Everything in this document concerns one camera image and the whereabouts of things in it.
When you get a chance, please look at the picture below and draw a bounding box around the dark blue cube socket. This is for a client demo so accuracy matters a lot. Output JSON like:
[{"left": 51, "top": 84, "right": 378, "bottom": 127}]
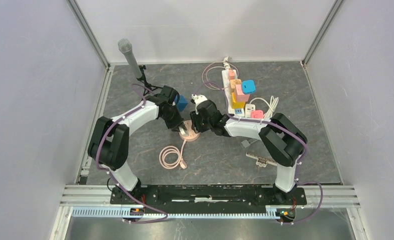
[{"left": 174, "top": 95, "right": 188, "bottom": 112}]

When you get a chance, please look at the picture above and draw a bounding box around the round pink power socket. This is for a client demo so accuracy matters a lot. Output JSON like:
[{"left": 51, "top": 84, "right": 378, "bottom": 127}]
[{"left": 179, "top": 120, "right": 200, "bottom": 142}]

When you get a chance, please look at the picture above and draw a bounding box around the long white power strip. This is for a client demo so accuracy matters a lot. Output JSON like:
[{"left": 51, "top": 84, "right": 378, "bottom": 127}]
[{"left": 221, "top": 69, "right": 245, "bottom": 117}]

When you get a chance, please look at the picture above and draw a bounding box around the light blue plug adapter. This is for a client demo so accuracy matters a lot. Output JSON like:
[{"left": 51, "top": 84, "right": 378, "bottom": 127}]
[{"left": 241, "top": 79, "right": 256, "bottom": 95}]

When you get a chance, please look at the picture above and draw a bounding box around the white plug adapter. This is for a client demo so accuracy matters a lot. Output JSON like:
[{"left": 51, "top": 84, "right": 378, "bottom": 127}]
[{"left": 179, "top": 123, "right": 189, "bottom": 137}]

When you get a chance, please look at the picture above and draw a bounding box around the pink cube socket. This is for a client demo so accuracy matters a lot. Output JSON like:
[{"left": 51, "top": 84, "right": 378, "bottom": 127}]
[{"left": 234, "top": 84, "right": 250, "bottom": 103}]

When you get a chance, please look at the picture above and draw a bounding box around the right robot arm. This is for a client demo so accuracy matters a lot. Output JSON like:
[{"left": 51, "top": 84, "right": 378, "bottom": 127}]
[{"left": 190, "top": 94, "right": 308, "bottom": 204}]

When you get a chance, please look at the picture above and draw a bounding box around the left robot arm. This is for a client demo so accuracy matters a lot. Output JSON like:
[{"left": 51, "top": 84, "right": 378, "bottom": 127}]
[{"left": 88, "top": 85, "right": 186, "bottom": 204}]

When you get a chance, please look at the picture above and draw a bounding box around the yellow cube socket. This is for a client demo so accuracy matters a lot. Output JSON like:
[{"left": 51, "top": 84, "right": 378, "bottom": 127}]
[{"left": 231, "top": 92, "right": 245, "bottom": 109}]

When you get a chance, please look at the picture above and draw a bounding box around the tan patterned cube socket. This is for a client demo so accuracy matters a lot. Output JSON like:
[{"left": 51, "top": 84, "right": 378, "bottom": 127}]
[{"left": 229, "top": 79, "right": 241, "bottom": 90}]

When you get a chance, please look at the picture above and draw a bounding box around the pink red plug adapter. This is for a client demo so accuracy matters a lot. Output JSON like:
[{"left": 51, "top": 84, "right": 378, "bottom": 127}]
[{"left": 250, "top": 110, "right": 264, "bottom": 120}]

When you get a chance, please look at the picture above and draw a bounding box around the small salmon plug adapter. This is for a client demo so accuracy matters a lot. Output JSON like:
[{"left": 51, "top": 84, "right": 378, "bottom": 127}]
[{"left": 228, "top": 69, "right": 236, "bottom": 80}]

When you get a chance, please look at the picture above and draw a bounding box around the small white power strip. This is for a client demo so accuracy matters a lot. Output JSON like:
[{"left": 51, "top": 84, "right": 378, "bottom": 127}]
[{"left": 244, "top": 103, "right": 256, "bottom": 118}]

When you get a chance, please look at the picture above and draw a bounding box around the grey plastic clip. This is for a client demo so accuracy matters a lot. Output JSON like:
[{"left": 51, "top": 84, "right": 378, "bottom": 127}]
[{"left": 241, "top": 138, "right": 257, "bottom": 149}]

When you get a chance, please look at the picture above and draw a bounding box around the beige comb strip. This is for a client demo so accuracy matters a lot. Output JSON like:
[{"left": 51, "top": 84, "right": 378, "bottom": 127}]
[{"left": 245, "top": 152, "right": 277, "bottom": 168}]

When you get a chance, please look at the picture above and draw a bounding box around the grey microphone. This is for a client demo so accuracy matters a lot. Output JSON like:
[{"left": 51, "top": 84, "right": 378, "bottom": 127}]
[{"left": 118, "top": 38, "right": 143, "bottom": 81}]

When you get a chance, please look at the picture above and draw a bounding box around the pink coiled socket cable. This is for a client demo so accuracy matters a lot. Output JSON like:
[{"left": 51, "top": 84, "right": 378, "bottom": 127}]
[{"left": 159, "top": 139, "right": 188, "bottom": 170}]

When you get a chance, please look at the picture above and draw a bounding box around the white power strip cable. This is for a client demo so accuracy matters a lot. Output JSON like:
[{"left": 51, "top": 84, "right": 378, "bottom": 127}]
[{"left": 249, "top": 95, "right": 280, "bottom": 123}]

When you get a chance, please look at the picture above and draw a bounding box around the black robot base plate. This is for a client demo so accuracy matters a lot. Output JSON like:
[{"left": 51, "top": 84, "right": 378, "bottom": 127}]
[{"left": 110, "top": 184, "right": 307, "bottom": 215}]

